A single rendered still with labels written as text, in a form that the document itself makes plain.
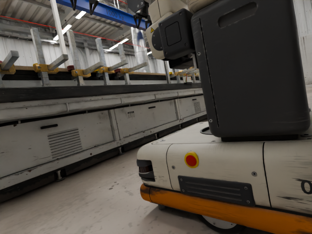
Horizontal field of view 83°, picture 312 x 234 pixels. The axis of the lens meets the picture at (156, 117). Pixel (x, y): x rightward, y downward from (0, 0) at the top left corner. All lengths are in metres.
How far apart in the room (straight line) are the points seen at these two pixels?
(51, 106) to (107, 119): 0.65
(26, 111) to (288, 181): 1.33
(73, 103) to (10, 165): 0.57
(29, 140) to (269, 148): 1.48
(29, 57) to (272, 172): 9.32
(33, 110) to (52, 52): 8.55
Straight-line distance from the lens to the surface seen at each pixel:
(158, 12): 0.91
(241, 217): 0.61
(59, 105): 1.44
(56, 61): 1.32
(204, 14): 0.60
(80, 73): 1.54
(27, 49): 9.57
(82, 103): 1.52
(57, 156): 1.66
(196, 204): 0.65
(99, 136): 1.83
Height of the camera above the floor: 0.43
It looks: 3 degrees down
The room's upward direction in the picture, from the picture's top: 11 degrees counter-clockwise
